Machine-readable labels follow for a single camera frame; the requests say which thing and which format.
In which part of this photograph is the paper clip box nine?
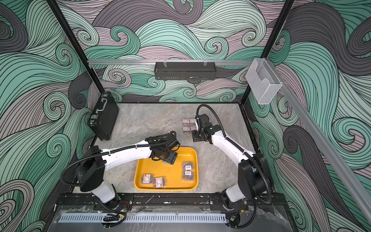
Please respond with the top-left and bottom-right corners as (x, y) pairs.
(182, 161), (194, 171)

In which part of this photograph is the paper clip box seven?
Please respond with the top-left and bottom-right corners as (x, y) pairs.
(153, 177), (166, 189)

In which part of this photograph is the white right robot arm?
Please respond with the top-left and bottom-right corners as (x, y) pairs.
(192, 104), (273, 208)

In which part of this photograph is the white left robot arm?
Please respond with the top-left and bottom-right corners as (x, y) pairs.
(60, 131), (180, 204)

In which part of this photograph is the paper clip box six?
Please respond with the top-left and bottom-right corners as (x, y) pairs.
(141, 174), (154, 185)

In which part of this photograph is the paper clip box ten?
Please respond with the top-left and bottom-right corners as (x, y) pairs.
(182, 171), (195, 182)

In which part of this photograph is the yellow plastic tray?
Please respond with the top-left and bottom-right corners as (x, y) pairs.
(134, 147), (199, 191)

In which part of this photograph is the black wall-mounted shelf tray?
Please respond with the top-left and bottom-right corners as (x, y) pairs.
(154, 62), (217, 80)

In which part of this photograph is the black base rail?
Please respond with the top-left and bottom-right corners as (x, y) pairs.
(56, 192), (288, 212)

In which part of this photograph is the black briefcase with metal handle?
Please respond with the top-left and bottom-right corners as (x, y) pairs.
(88, 91), (119, 141)

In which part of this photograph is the clear acrylic wall holder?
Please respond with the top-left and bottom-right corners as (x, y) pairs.
(245, 59), (282, 105)

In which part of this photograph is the white slotted cable duct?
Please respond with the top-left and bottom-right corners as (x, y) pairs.
(58, 213), (227, 223)

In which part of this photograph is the black corner frame post left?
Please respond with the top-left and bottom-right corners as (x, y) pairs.
(46, 0), (105, 93)

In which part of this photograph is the black corner frame post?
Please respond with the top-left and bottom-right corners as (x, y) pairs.
(241, 1), (294, 105)
(46, 0), (105, 93)

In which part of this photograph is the aluminium wall rail right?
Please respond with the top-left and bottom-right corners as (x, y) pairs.
(266, 60), (371, 221)

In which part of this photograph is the aluminium wall rail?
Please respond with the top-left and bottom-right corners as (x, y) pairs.
(266, 60), (371, 221)
(87, 59), (253, 66)

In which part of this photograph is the aluminium wall rail back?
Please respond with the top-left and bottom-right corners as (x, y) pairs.
(87, 59), (253, 66)

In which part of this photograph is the black corner frame post right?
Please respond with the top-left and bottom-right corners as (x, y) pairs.
(241, 1), (294, 105)

